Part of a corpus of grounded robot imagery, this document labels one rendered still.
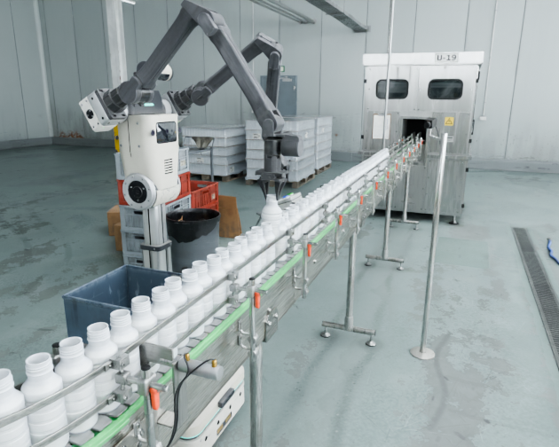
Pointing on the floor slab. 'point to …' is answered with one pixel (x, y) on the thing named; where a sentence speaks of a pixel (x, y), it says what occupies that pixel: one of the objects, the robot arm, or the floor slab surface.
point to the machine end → (448, 121)
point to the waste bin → (192, 236)
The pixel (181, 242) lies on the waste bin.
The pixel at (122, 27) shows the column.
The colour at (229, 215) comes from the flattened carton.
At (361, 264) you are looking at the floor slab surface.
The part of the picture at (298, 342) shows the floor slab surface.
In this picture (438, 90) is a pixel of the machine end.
